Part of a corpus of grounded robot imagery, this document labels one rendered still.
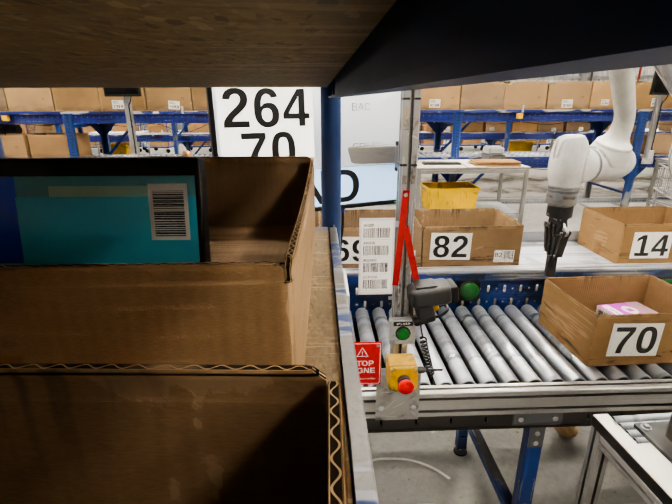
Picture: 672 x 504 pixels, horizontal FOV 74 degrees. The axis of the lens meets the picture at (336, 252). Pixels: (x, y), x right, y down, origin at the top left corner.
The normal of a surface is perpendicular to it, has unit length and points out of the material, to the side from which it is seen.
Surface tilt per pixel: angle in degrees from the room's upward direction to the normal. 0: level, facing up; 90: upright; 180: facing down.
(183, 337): 91
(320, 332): 0
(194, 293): 90
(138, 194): 82
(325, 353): 0
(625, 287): 90
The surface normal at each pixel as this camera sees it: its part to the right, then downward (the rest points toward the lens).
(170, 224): 0.02, 0.19
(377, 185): 0.38, 0.23
